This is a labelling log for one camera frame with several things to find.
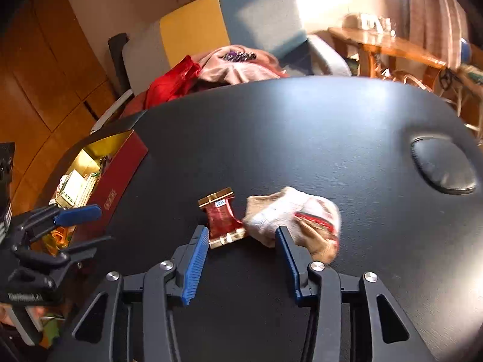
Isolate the red cloth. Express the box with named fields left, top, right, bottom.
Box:
left=145, top=56, right=202, bottom=110

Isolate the clear glassware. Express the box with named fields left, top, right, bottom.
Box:
left=341, top=12, right=398, bottom=37

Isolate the red cardboard box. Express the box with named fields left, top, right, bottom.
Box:
left=38, top=130, right=149, bottom=268

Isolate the wooden cabinet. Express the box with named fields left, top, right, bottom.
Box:
left=0, top=0, right=121, bottom=212

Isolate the pink garment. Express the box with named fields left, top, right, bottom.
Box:
left=190, top=45, right=287, bottom=85

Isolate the beige sock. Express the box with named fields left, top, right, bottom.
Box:
left=241, top=186, right=342, bottom=265

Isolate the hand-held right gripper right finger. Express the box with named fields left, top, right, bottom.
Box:
left=275, top=225, right=434, bottom=362

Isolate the beige striped curtain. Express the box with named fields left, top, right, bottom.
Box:
left=402, top=0, right=472, bottom=68

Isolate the wooden side table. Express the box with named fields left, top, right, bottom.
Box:
left=328, top=26, right=449, bottom=84

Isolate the blue yellow grey armchair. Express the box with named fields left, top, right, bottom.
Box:
left=107, top=0, right=353, bottom=121

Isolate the red gold candy wrapper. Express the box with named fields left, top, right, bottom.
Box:
left=198, top=186, right=250, bottom=250

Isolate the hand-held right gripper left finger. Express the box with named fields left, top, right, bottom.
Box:
left=49, top=225, right=210, bottom=362

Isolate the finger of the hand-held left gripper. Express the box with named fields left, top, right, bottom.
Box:
left=13, top=236, right=114, bottom=272
left=15, top=204, right=103, bottom=242

